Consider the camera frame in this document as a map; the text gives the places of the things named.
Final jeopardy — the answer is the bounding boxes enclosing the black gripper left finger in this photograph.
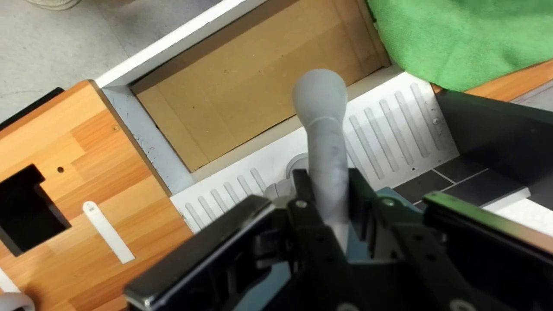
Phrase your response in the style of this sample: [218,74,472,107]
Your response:
[286,167,355,311]

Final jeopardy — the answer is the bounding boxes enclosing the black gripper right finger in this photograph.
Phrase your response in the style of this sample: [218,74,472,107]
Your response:
[348,167,481,311]

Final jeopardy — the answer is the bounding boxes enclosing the grey toy faucet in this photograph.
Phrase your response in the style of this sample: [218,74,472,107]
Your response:
[275,67,355,255]

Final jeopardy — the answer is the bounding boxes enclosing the teal plastic bin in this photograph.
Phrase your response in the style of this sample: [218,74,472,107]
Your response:
[374,184,553,311]

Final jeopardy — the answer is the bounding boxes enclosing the white toy sink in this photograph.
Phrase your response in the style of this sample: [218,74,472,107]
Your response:
[94,0,464,233]

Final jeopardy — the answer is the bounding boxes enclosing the long white plastic strip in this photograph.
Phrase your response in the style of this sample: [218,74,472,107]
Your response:
[82,198,139,266]

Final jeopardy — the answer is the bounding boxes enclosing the wooden counter slab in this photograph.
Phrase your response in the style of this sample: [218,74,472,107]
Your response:
[431,58,553,105]

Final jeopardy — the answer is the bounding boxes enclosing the green cloth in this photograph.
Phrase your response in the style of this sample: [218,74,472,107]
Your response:
[365,0,553,94]

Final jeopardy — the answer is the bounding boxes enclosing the wooden counter with cutout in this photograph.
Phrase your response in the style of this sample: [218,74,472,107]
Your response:
[0,79,196,311]

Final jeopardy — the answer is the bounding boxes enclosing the short white plastic strip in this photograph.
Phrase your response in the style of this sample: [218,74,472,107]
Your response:
[0,266,23,295]

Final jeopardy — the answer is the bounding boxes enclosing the black kitchen frame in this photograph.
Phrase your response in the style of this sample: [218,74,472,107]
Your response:
[434,88,553,212]

